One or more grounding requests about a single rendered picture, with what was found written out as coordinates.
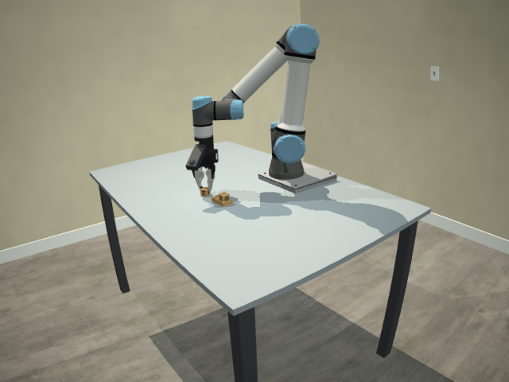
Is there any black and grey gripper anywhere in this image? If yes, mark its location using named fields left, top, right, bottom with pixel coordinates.
left=192, top=135, right=219, bottom=193

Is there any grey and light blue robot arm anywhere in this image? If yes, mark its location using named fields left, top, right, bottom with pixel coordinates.
left=192, top=23, right=320, bottom=180

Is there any tan wooden number cube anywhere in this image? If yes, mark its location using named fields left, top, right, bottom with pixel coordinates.
left=200, top=187, right=210, bottom=197
left=219, top=192, right=230, bottom=202

